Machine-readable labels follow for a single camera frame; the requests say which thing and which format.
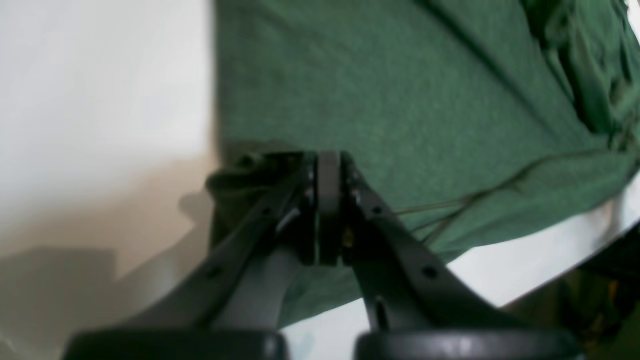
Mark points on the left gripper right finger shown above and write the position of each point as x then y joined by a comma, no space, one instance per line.
416,307

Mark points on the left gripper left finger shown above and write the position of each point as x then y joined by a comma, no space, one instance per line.
228,308

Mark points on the dark green t-shirt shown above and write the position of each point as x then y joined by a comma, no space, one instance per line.
477,121

